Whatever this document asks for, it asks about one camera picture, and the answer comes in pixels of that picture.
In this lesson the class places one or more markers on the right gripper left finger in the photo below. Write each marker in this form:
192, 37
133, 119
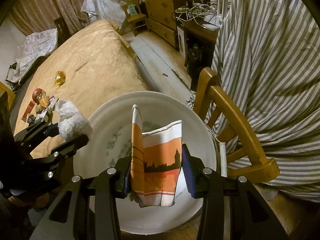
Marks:
86, 208

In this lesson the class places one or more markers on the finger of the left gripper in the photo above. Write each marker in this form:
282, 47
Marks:
69, 148
36, 133

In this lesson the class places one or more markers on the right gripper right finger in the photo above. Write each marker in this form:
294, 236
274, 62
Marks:
251, 216

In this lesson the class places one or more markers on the white tissue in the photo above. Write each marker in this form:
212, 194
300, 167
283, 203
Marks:
72, 122

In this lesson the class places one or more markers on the orange white paper cup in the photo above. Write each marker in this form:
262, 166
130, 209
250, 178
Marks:
156, 158

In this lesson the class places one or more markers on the red carton box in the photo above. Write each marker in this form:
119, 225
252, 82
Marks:
28, 110

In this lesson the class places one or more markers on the gold clear cigarette box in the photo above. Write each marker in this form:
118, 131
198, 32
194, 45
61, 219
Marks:
43, 99

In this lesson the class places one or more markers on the red round ball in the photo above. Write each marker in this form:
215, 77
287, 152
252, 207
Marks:
35, 95

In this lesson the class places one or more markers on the white plastic bucket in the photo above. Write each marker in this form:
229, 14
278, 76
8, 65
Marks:
167, 124

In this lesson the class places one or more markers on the yellow plastic wrapper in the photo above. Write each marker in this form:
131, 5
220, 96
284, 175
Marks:
60, 78

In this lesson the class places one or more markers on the white plastic sheet left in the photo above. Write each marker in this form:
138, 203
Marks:
35, 46

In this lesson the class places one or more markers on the brown curtain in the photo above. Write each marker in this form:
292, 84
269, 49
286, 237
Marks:
34, 16

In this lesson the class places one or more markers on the small wooden chair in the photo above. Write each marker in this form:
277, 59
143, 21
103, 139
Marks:
135, 18

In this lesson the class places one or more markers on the grey striped cloth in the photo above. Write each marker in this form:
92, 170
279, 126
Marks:
267, 61

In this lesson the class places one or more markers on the wooden drawer dresser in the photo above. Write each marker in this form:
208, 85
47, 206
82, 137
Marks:
161, 18

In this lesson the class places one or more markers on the dark side table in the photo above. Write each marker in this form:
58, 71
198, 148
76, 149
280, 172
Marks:
199, 48

